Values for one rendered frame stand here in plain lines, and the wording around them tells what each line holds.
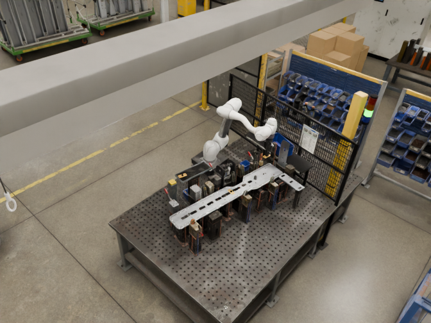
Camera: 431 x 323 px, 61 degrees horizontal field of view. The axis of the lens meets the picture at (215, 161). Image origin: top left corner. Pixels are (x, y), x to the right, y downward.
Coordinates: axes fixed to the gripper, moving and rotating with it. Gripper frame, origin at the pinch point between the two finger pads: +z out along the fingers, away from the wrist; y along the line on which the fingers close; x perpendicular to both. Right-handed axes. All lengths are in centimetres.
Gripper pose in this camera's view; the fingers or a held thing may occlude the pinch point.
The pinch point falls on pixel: (267, 152)
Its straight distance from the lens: 387.0
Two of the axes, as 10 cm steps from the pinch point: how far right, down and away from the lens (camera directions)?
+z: -0.4, 7.8, 6.3
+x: 7.8, -3.7, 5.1
